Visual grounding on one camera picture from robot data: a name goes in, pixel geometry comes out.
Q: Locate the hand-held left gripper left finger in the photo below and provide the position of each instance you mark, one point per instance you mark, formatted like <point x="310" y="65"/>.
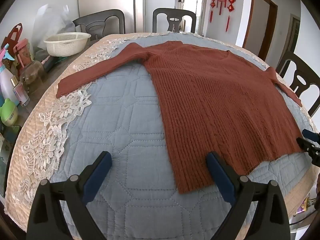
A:
<point x="98" y="172"/>

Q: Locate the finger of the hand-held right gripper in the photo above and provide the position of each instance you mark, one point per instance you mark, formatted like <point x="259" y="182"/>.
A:
<point x="312" y="152"/>
<point x="312" y="136"/>

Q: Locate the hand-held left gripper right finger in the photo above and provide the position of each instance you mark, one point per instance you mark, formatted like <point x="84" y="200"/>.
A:
<point x="220" y="177"/>

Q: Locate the rust knit sweater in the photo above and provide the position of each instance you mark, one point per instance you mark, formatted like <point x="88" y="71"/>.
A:
<point x="200" y="105"/>

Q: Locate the blue quilted lace-trimmed blanket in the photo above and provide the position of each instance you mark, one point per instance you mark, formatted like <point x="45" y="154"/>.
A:
<point x="120" y="120"/>

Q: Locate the dark grey plastic chair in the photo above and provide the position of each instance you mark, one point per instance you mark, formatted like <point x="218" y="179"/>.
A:
<point x="117" y="17"/>
<point x="287" y="62"/>
<point x="160" y="15"/>

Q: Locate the dark framed door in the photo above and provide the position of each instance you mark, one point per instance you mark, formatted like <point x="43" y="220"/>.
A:
<point x="293" y="35"/>

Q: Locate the green frog jar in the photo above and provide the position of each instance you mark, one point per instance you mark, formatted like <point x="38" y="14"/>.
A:
<point x="8" y="112"/>

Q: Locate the small perfume bottle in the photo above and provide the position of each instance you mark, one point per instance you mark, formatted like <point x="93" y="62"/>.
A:
<point x="20" y="92"/>

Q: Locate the glass jar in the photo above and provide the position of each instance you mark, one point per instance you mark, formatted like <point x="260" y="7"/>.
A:
<point x="32" y="77"/>

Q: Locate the white spray bottle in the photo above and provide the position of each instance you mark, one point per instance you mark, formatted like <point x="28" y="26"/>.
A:
<point x="6" y="82"/>

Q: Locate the brown wooden door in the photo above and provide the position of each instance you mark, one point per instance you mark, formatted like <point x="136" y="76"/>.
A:
<point x="260" y="17"/>

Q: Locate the white plastic basket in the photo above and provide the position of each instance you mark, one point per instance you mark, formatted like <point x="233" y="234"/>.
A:
<point x="65" y="46"/>

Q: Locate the pink cup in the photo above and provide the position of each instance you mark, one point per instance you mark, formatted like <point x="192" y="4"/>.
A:
<point x="23" y="52"/>

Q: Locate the clear plastic bag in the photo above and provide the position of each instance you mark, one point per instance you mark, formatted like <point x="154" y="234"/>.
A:
<point x="47" y="22"/>

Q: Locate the red paper bag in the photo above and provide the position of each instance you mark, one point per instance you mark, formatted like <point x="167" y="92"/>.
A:
<point x="7" y="40"/>

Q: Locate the silver refrigerator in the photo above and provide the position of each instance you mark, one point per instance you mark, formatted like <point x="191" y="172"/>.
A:
<point x="140" y="5"/>

